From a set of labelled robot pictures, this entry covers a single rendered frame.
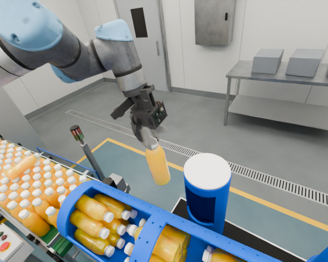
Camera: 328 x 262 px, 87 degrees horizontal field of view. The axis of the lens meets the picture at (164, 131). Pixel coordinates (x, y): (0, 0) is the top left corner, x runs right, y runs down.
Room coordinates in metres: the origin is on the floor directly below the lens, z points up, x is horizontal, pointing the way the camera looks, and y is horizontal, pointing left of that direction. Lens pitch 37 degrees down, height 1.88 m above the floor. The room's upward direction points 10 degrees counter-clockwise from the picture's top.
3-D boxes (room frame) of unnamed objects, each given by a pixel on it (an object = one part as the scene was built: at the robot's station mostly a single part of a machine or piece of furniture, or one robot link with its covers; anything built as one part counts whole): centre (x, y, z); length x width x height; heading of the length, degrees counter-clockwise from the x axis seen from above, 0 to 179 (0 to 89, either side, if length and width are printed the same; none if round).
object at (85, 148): (1.06, 0.62, 0.55); 0.04 x 0.04 x 1.10; 56
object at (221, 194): (0.69, -0.22, 0.59); 0.28 x 0.28 x 0.88
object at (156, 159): (0.46, 0.04, 1.40); 0.07 x 0.07 x 0.19
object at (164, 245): (0.29, 0.11, 1.16); 0.19 x 0.07 x 0.07; 56
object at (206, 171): (0.69, -0.22, 1.03); 0.28 x 0.28 x 0.01
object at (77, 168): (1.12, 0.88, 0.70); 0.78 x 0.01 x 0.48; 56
